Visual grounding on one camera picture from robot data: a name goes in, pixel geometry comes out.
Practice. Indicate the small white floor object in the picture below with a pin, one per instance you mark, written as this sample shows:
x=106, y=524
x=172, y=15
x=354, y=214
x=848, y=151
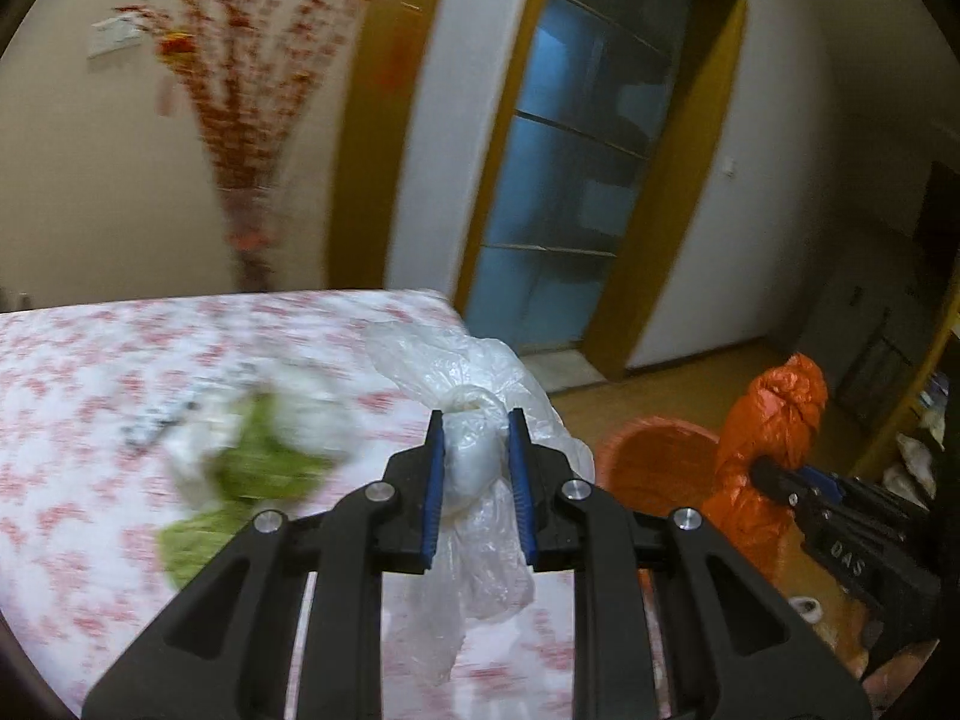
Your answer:
x=808, y=606

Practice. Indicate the pile of white plastic bags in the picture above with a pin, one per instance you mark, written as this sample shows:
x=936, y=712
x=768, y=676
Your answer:
x=911, y=454

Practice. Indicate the floral tablecloth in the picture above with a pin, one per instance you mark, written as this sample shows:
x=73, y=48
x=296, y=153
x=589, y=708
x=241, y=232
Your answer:
x=90, y=390

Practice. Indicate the white crumpled bag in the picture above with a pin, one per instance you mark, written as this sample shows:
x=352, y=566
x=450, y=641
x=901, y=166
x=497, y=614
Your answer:
x=307, y=405

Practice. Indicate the wooden door frame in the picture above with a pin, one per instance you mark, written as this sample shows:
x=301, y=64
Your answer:
x=375, y=165
x=675, y=240

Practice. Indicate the orange plastic bag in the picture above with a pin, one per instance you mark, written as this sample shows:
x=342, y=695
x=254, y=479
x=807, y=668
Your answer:
x=772, y=405

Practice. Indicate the small red tassel ornament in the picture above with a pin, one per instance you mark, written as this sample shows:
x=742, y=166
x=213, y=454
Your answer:
x=174, y=45

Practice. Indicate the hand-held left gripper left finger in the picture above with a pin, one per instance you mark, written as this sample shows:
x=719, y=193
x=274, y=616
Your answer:
x=430, y=491

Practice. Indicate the white wall socket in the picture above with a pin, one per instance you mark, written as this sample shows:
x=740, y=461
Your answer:
x=112, y=37

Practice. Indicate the wooden shelf unit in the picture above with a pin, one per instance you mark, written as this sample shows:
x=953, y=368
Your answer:
x=922, y=390

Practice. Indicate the frosted glass door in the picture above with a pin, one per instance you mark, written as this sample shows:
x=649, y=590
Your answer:
x=555, y=202

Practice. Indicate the orange lined lattice wastebasket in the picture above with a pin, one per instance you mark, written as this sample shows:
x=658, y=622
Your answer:
x=652, y=465

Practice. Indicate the glass vase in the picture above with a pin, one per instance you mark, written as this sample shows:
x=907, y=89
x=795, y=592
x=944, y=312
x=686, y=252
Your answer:
x=251, y=240

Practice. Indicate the translucent plastic bag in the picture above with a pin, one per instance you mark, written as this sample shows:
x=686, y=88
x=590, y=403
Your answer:
x=480, y=375

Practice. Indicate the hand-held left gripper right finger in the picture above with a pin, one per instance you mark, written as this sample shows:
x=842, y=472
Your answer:
x=521, y=491

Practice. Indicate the wooden chair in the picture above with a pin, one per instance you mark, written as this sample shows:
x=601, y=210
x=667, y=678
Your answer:
x=885, y=360

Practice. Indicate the person's right hand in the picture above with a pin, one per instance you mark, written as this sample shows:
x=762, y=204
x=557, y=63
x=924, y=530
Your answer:
x=896, y=686

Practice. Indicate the red berry branches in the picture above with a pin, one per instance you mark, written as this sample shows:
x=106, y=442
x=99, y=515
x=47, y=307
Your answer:
x=247, y=127

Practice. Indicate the green crumpled scrap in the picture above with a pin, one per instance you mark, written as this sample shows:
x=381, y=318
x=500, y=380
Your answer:
x=259, y=465

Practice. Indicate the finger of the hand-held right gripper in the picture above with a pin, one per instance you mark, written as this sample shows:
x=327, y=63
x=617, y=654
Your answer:
x=776, y=484
x=821, y=481

